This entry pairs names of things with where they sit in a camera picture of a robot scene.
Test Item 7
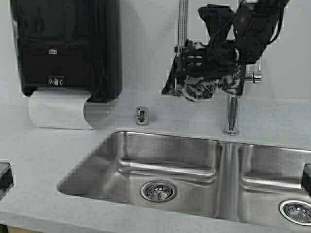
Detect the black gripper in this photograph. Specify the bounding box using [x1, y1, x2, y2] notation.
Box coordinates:
[175, 41, 240, 79]

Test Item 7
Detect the black white patterned cloth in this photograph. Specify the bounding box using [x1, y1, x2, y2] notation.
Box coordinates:
[162, 48, 246, 102]

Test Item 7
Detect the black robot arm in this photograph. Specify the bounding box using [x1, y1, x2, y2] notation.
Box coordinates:
[176, 0, 289, 79]

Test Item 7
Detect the chrome kitchen faucet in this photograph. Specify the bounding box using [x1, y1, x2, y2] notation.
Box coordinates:
[174, 0, 262, 135]

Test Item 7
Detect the small chrome air gap cap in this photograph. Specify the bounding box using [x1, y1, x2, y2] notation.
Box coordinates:
[136, 106, 145, 125]

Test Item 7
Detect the stainless steel double sink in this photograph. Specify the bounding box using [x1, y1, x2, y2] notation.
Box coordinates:
[58, 131, 311, 233]

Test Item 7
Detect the black paper towel dispenser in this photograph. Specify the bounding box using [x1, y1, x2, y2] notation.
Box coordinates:
[9, 0, 122, 102]

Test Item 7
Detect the white paper towel sheet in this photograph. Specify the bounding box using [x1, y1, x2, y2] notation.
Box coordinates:
[28, 89, 117, 130]

